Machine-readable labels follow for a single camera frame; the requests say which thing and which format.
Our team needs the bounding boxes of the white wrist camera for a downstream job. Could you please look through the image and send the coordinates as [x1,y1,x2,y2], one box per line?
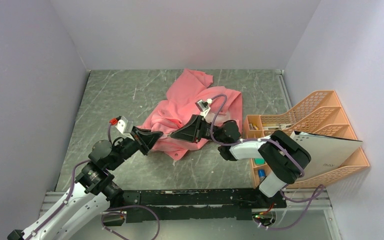
[109,116,134,136]
[195,98,213,118]

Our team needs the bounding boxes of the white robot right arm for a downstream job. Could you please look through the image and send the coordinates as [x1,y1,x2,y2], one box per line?
[169,115,312,208]

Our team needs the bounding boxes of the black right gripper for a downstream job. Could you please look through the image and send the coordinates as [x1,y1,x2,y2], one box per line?
[170,115,226,144]

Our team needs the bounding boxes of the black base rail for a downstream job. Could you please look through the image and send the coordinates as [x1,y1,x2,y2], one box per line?
[104,188,287,223]

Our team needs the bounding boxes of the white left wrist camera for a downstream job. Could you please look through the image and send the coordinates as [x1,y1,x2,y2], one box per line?
[109,116,134,136]

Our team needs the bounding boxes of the blue capped item in organizer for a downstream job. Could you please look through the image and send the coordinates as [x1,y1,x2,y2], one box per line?
[257,169,266,181]

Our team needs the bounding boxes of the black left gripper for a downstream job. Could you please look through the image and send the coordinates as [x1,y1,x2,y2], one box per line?
[107,125,163,170]

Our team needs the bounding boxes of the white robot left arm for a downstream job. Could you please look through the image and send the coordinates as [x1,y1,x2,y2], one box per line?
[7,126,164,240]

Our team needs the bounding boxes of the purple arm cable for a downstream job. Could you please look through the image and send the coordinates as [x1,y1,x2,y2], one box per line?
[209,94,326,232]
[23,123,161,240]

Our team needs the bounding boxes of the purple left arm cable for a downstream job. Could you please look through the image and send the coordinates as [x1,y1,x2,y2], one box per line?
[23,123,161,240]

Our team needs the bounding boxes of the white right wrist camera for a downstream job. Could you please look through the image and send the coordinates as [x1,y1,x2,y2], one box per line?
[195,98,213,118]

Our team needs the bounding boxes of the pink zip-up jacket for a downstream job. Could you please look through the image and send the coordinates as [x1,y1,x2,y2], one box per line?
[137,68,244,162]

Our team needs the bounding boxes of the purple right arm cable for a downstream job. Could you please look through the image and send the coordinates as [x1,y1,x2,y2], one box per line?
[209,94,326,232]

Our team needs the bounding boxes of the white folder in organizer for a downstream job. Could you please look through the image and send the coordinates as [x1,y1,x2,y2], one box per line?
[290,131,363,181]

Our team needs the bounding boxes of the orange plastic desk organizer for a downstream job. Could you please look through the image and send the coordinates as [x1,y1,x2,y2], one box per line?
[242,90,370,189]

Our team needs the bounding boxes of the green eraser in organizer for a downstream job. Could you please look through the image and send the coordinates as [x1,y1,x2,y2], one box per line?
[253,158,265,166]

